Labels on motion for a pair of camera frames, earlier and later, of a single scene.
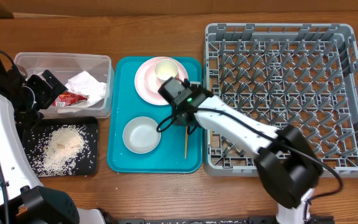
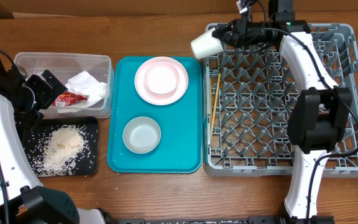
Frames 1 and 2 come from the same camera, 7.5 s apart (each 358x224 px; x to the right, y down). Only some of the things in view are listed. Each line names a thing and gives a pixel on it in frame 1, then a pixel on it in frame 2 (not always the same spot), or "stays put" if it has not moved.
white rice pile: [63, 147] stays put
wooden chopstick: [186, 142] → [215, 106]
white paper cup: [165, 68] → [206, 45]
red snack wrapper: [67, 98] stays put
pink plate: [146, 93] stays put
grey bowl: [140, 135] stays put
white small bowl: [152, 82] stays put
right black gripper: [179, 120] → [240, 35]
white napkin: [85, 83] stays put
